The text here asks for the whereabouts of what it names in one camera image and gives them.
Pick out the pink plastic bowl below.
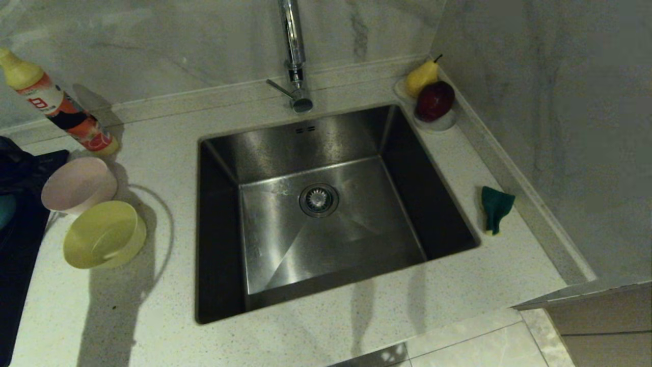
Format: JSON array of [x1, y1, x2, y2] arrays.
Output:
[[41, 156, 119, 215]]

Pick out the blue plastic bowl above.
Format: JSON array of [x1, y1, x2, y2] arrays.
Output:
[[0, 194, 17, 231]]

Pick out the yellow and green sponge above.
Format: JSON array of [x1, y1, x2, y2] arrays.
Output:
[[481, 186, 516, 236]]

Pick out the dark red apple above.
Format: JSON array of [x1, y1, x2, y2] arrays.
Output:
[[416, 81, 456, 122]]

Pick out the yellow detergent bottle red label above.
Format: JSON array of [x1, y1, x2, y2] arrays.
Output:
[[0, 47, 120, 158]]

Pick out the black induction cooktop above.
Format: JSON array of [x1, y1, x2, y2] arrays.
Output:
[[0, 150, 70, 367]]

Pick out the chrome faucet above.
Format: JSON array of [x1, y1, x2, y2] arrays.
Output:
[[266, 0, 314, 114]]

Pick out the yellow pear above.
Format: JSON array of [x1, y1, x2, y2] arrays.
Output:
[[405, 54, 444, 98]]

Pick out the yellow plastic bowl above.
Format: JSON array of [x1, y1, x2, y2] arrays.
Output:
[[63, 200, 147, 270]]

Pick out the stainless steel sink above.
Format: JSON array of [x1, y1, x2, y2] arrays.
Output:
[[195, 103, 481, 325]]

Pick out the small white dish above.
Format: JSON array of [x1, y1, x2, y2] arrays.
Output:
[[395, 76, 458, 133]]

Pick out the metal sink drain strainer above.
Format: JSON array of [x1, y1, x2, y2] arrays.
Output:
[[299, 182, 340, 218]]

